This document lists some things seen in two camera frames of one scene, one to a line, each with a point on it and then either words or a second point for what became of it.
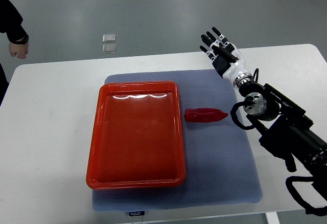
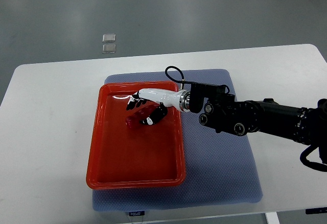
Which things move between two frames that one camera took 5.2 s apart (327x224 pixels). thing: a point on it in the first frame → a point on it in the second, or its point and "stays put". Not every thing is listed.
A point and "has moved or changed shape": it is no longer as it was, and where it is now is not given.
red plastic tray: x=137 y=139 stays put
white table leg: x=272 y=218 stays put
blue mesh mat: x=221 y=165 stays put
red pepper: x=203 y=115 has moved or changed shape
